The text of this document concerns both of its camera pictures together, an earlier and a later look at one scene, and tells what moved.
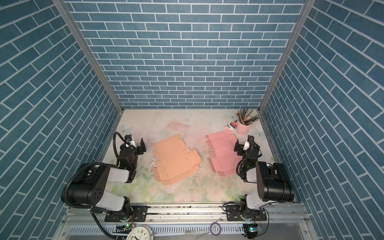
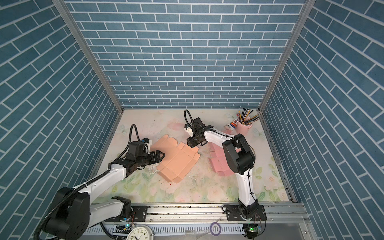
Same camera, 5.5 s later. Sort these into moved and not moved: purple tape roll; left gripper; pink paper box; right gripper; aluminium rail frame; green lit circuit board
Moved: right gripper; left gripper
Not moved: purple tape roll; green lit circuit board; pink paper box; aluminium rail frame
